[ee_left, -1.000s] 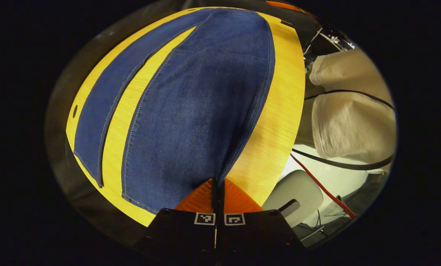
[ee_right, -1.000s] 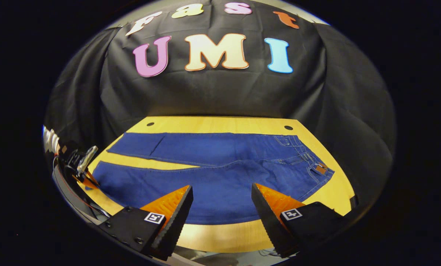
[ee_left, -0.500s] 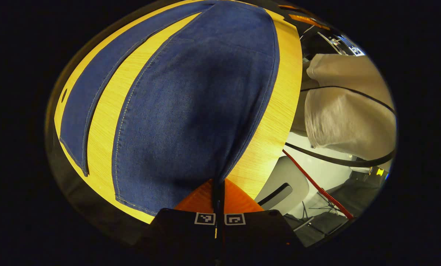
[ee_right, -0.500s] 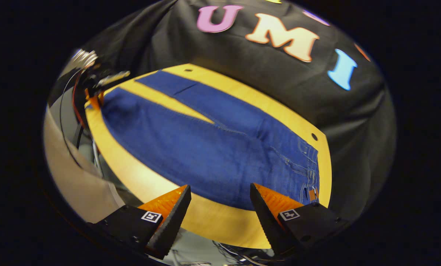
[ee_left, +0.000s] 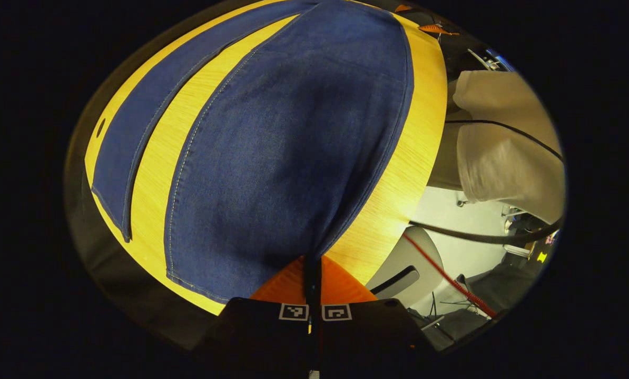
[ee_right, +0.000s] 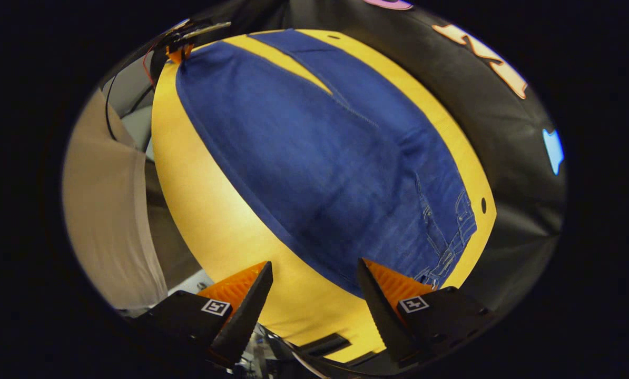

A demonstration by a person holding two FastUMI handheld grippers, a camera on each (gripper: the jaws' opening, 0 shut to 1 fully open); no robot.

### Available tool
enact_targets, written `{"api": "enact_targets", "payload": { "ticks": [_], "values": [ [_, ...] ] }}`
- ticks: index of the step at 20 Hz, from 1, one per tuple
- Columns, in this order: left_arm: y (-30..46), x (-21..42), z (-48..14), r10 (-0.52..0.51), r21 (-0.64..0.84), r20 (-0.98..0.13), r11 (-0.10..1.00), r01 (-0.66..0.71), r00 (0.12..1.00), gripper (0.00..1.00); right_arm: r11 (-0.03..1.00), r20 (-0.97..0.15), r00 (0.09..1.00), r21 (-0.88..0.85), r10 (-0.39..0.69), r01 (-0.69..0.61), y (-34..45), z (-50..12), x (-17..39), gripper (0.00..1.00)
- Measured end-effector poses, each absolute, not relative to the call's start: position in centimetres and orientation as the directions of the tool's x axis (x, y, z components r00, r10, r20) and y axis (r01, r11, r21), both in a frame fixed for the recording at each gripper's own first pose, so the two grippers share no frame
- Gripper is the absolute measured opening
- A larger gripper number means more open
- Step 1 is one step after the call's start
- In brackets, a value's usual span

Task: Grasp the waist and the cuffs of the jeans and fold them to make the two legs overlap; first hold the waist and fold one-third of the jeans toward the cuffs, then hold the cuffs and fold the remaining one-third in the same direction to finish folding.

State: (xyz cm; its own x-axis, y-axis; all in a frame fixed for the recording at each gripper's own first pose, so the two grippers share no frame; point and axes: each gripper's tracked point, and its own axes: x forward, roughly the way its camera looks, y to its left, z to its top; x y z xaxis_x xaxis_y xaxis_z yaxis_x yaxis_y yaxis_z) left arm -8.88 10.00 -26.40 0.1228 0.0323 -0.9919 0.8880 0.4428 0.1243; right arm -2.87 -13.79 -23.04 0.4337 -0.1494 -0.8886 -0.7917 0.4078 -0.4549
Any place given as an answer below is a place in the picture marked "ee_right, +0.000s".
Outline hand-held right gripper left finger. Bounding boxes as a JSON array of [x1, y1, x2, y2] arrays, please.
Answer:
[[134, 261, 274, 369]]

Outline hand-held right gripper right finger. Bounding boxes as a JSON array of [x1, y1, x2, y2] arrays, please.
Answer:
[[357, 257, 495, 370]]

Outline blue denim jeans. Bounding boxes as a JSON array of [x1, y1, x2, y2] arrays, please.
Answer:
[[175, 29, 477, 300]]

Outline black backdrop cloth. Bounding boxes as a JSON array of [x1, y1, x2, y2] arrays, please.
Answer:
[[188, 0, 567, 316]]

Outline black cable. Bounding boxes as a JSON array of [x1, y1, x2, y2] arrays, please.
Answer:
[[104, 74, 154, 142]]

